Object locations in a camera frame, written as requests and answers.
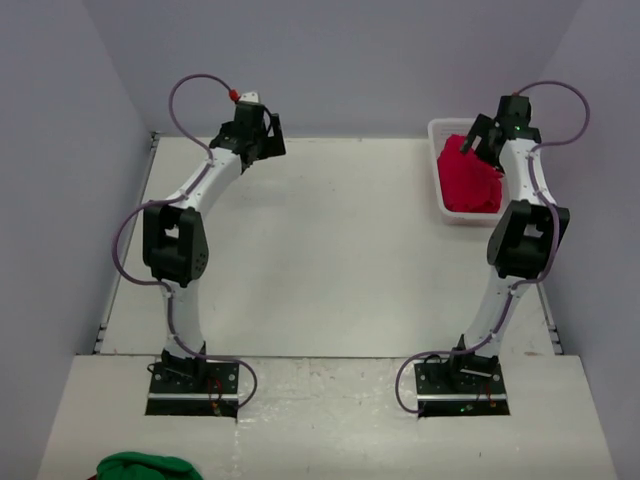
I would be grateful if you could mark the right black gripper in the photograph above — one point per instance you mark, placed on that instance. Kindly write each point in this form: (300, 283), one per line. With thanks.
(481, 127)

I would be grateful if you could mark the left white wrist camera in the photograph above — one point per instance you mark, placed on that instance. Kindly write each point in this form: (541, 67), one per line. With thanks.
(250, 97)

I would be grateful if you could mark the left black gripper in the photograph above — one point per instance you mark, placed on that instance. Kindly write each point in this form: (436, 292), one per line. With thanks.
(272, 146)

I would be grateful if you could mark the red t shirt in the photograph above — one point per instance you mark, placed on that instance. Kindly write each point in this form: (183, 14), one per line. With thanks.
(468, 185)

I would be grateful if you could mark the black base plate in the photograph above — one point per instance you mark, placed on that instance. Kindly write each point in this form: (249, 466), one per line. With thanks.
(434, 382)
(217, 381)

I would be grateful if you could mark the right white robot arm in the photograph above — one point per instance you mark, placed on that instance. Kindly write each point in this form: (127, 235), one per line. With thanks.
(521, 248)

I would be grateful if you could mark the white plastic basket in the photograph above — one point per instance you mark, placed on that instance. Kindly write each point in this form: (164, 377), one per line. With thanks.
(438, 132)

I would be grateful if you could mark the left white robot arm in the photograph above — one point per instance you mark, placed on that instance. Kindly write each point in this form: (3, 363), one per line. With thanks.
(175, 245)

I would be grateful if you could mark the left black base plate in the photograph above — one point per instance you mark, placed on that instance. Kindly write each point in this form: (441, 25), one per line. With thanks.
(217, 381)

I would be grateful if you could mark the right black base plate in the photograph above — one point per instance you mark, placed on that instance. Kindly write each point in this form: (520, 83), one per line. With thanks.
(434, 382)

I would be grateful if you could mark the green t shirt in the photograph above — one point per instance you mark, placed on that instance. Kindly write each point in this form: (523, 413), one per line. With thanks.
(143, 465)

